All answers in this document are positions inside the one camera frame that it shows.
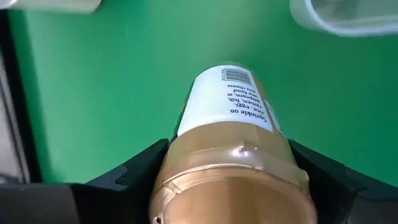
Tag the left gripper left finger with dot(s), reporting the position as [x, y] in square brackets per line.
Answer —
[124, 193]

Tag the white plastic bin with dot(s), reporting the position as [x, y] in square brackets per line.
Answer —
[49, 4]

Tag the gold-lid spice jar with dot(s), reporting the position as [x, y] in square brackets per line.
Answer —
[230, 155]

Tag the black table frame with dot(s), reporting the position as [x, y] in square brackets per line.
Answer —
[18, 93]

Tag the clear plastic bin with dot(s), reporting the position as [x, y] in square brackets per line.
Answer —
[342, 18]

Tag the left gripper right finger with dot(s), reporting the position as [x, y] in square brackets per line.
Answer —
[348, 199]

